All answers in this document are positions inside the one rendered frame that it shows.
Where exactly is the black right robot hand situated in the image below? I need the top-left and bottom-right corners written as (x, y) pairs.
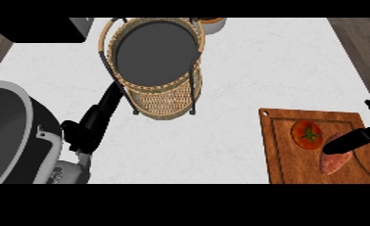
top-left (321, 99), bottom-right (370, 156)

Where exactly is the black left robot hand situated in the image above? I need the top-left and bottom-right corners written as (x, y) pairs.
top-left (59, 80), bottom-right (124, 156)

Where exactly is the sweet potato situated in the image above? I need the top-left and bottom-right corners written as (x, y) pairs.
top-left (318, 132), bottom-right (357, 176)

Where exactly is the wooden cutting board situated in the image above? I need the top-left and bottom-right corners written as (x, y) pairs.
top-left (258, 107), bottom-right (370, 185)

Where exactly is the tiered wicker basket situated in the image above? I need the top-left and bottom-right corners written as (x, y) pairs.
top-left (96, 17), bottom-right (209, 120)

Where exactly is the red tomato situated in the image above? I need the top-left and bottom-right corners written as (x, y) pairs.
top-left (289, 119), bottom-right (326, 151)

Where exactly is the black box appliance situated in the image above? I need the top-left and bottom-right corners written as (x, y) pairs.
top-left (0, 17), bottom-right (95, 45)

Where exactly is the grey pot with orange contents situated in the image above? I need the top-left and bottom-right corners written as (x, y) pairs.
top-left (198, 17), bottom-right (228, 36)

